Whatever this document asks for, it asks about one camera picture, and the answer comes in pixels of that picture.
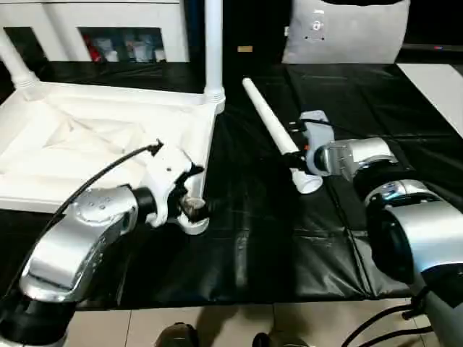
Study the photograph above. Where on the white plastic table leg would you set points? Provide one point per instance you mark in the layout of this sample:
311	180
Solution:
267	112
14	61
213	47

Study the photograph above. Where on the white plastic table top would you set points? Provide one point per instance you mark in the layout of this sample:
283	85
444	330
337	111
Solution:
90	108

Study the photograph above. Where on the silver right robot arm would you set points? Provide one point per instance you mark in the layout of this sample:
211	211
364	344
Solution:
416	217

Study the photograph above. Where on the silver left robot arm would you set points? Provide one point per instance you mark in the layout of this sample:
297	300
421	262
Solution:
72	235

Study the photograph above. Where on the black table mat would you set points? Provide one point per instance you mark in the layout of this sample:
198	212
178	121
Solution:
271	235

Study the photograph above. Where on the gold label sticker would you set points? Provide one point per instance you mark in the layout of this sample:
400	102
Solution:
244	48

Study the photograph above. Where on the grey cushion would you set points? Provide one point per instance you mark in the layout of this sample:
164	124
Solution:
343	39

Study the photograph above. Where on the dark left robot foot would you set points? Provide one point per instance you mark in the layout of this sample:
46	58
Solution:
176	336

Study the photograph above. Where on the black cabinet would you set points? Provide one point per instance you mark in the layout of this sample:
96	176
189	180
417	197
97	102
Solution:
253	21

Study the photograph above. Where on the white flat board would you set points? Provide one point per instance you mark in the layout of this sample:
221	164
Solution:
434	90

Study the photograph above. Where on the black low furniture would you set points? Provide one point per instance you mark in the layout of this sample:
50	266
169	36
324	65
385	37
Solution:
434	54

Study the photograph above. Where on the white glass-door cabinet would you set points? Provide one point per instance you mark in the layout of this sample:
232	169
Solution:
54	14

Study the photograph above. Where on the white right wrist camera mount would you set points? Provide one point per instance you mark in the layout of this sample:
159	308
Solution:
318	133

